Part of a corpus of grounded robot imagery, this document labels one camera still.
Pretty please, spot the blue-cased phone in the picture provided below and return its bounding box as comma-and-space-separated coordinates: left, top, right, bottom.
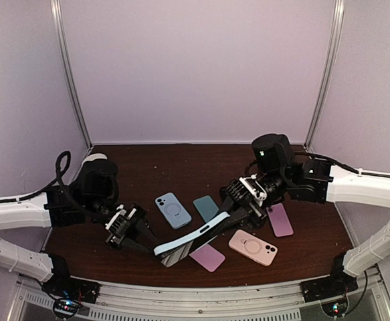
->
153, 211, 230, 257
155, 193, 192, 229

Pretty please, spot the dark green phone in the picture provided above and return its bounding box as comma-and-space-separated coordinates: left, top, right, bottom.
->
193, 195, 219, 223

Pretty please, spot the pink phone case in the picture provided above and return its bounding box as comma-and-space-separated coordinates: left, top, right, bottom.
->
228, 229, 278, 266

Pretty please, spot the purple phone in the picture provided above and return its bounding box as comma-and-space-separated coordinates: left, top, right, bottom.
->
268, 203, 294, 237

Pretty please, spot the pink magenta phone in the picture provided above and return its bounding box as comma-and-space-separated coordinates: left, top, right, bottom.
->
189, 244, 225, 272

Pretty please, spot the black phone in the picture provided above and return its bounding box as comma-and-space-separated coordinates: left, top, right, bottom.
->
155, 233, 216, 268

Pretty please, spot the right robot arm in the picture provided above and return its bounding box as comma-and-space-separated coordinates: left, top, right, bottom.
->
220, 134, 390, 296

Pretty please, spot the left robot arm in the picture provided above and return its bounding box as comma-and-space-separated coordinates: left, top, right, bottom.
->
0, 154, 159, 297

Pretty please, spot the small white cup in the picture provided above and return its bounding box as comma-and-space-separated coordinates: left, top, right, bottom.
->
83, 153, 108, 163

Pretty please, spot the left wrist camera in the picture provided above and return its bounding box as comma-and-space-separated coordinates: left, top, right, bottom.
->
105, 204, 137, 237

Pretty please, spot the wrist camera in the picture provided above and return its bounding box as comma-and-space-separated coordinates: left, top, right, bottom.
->
105, 204, 137, 237
225, 175, 268, 205

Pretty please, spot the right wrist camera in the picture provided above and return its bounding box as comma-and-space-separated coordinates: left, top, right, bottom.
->
225, 175, 268, 205

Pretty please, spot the aluminium front rail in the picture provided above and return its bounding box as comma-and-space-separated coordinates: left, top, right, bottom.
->
4, 267, 390, 320

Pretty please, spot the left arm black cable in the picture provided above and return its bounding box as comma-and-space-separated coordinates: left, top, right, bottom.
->
0, 150, 74, 205

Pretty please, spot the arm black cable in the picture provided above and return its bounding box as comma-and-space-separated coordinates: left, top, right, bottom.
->
0, 150, 74, 205
294, 152, 390, 183

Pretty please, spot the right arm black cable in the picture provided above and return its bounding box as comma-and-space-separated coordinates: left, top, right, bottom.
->
294, 152, 390, 183

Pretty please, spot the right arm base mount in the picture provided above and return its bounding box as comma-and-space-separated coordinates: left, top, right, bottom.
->
300, 253, 359, 319

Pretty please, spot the right corner aluminium post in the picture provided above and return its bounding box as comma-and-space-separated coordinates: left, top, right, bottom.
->
304, 0, 346, 151

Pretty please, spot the corner aluminium post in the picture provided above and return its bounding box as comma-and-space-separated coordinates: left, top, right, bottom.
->
304, 0, 346, 151
50, 0, 93, 149

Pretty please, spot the left corner aluminium post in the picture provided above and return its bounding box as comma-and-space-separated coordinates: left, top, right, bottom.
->
50, 0, 93, 149

